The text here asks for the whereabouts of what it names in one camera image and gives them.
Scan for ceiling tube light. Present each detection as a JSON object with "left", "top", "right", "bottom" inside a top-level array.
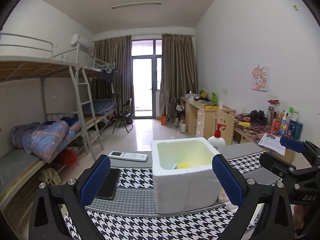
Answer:
[{"left": 112, "top": 1, "right": 162, "bottom": 10}]

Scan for white lotion pump bottle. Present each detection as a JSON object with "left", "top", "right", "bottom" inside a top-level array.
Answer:
[{"left": 208, "top": 123, "right": 226, "bottom": 153}]

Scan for white styrofoam box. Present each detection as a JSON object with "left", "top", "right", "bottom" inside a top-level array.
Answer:
[{"left": 151, "top": 137, "right": 221, "bottom": 215}]

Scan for orange bucket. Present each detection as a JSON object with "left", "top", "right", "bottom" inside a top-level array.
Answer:
[{"left": 161, "top": 115, "right": 168, "bottom": 125}]

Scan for metal bunk bed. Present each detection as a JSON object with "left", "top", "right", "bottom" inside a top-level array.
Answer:
[{"left": 0, "top": 32, "right": 118, "bottom": 210}]

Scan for right brown curtain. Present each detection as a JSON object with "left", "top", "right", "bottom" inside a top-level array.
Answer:
[{"left": 159, "top": 34, "right": 198, "bottom": 115}]

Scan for smiley face wooden chair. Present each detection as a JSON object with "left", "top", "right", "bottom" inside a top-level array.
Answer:
[{"left": 216, "top": 109, "right": 234, "bottom": 145}]

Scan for wooden desk with drawers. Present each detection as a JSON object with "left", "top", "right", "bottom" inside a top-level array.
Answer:
[{"left": 180, "top": 96, "right": 236, "bottom": 140}]

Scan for yellow egg-crate foam sponge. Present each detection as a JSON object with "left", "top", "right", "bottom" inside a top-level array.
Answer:
[{"left": 172, "top": 163, "right": 191, "bottom": 170}]

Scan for anime girl wall poster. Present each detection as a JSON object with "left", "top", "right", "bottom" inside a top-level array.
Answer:
[{"left": 251, "top": 65, "right": 267, "bottom": 92}]

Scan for blue plaid quilt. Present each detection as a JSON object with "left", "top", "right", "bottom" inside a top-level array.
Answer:
[{"left": 9, "top": 117, "right": 81, "bottom": 163}]

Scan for white wall air conditioner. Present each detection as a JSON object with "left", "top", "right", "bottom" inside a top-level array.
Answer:
[{"left": 71, "top": 34, "right": 92, "bottom": 49}]

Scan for glass balcony door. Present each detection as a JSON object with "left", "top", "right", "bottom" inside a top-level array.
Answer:
[{"left": 131, "top": 39, "right": 162, "bottom": 119}]

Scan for brown curtain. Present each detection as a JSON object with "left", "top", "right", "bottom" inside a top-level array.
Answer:
[
  {"left": 92, "top": 36, "right": 133, "bottom": 112},
  {"left": 159, "top": 34, "right": 198, "bottom": 115}
]

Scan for white paper sheets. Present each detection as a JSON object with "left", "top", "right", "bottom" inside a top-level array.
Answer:
[{"left": 258, "top": 133, "right": 286, "bottom": 155}]

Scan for houndstooth table mat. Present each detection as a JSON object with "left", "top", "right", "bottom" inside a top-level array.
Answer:
[{"left": 62, "top": 149, "right": 283, "bottom": 240}]

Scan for black folding chair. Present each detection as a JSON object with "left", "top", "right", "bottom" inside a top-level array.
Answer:
[{"left": 112, "top": 98, "right": 133, "bottom": 133}]

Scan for left brown curtain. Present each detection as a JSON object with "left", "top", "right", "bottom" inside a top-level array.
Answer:
[{"left": 92, "top": 36, "right": 133, "bottom": 112}]

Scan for white remote control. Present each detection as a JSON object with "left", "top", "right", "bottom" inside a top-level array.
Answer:
[{"left": 108, "top": 151, "right": 148, "bottom": 162}]

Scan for black smartphone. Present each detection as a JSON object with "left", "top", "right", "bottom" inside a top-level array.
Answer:
[{"left": 96, "top": 168, "right": 121, "bottom": 200}]

